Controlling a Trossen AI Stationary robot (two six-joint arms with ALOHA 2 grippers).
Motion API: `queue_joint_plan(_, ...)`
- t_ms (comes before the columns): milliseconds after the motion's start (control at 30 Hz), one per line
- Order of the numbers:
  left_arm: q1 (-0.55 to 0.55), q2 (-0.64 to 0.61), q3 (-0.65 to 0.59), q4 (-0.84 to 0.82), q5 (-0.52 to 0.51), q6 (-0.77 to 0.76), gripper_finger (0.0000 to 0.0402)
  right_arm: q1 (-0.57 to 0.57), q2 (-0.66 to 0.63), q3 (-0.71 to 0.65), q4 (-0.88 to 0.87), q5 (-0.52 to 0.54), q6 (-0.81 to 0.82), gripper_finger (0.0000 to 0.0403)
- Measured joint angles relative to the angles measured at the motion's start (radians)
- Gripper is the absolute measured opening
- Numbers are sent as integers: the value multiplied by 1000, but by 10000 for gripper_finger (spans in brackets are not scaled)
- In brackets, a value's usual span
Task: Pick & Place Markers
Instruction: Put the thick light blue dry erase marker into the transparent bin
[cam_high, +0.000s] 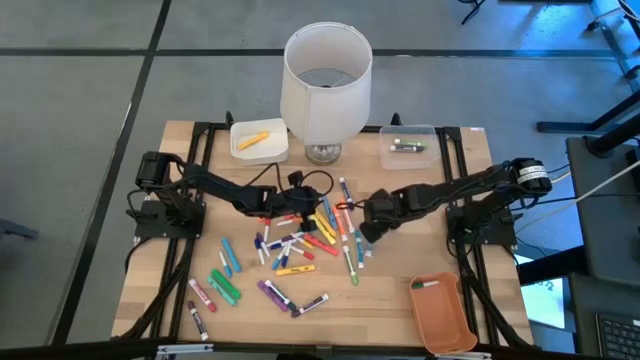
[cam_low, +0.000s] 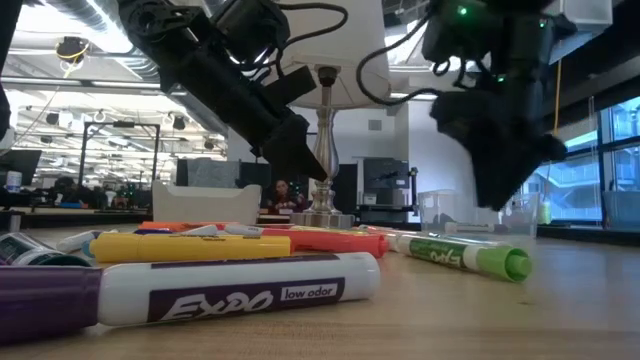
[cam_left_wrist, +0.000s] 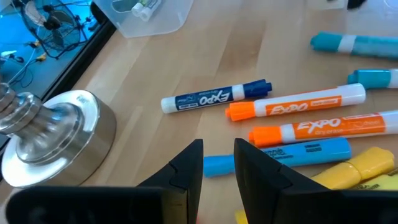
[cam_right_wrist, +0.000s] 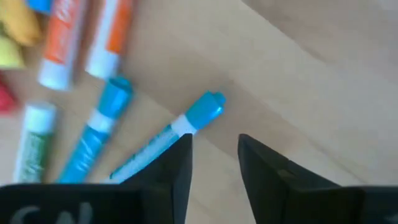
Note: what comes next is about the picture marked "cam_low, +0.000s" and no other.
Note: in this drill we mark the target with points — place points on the thin purple cap marker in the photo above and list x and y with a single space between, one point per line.
202 230

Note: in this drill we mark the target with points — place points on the yellow highlighter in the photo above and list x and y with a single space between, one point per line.
190 247

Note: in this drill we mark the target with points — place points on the white shade table lamp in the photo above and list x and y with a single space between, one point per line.
360 60

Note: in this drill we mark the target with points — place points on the grey partition panel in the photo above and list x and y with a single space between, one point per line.
210 172

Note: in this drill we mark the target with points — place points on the dark background workbench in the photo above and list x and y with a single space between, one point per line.
60 217

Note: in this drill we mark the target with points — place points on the dark equipment rack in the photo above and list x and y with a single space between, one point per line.
385 172

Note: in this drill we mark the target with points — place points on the black ceiling device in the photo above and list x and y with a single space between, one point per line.
71 49

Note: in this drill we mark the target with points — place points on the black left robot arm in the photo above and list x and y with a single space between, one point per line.
165 30

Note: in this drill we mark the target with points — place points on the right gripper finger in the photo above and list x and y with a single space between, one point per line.
500 182

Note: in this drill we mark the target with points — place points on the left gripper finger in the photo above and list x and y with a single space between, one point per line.
292 85
297 150

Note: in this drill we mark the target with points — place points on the dark green cap Expo marker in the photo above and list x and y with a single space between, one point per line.
30 250

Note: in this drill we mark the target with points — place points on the purple cap Expo marker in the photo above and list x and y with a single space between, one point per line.
225 285

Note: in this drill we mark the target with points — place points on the person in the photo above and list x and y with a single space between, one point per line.
284 192

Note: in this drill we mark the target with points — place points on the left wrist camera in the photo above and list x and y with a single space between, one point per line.
250 30

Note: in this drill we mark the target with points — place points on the red highlighter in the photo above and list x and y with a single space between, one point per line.
335 242

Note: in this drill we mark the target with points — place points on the white cup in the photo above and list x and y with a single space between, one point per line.
14 182

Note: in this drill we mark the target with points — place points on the black rack frame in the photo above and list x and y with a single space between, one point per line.
83 165

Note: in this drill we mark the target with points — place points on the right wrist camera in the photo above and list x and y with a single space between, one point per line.
450 35

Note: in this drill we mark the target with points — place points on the clear plastic bin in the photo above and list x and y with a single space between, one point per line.
435 215

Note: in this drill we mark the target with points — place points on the black monitor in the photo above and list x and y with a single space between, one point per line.
20 165

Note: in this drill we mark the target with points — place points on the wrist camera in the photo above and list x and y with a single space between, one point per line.
250 30
450 35

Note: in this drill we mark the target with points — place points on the blue bin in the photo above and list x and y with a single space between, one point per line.
622 210

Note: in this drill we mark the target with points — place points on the white plastic bin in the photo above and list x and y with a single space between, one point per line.
205 205

